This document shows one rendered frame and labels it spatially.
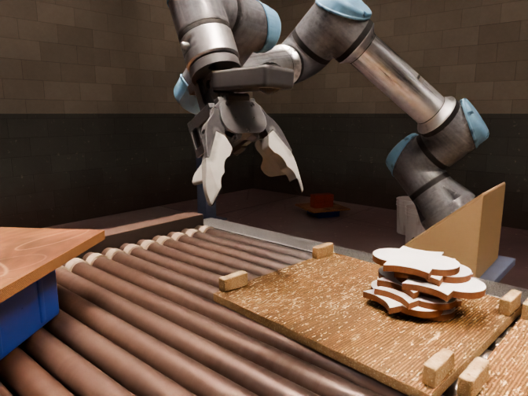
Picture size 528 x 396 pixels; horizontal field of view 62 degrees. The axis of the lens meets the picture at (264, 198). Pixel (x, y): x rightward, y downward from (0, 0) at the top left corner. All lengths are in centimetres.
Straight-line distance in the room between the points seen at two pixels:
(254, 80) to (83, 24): 519
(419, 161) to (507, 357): 63
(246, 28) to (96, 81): 499
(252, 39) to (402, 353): 51
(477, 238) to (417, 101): 35
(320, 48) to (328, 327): 64
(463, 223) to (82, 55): 498
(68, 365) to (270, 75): 47
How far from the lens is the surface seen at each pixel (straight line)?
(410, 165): 121
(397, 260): 76
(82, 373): 67
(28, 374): 69
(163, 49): 622
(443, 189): 120
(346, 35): 105
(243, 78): 54
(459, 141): 117
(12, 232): 93
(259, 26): 72
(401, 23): 601
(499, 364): 68
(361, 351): 65
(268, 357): 66
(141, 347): 71
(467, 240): 112
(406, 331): 72
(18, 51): 534
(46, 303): 80
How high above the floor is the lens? 126
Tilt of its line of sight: 11 degrees down
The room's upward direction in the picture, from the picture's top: straight up
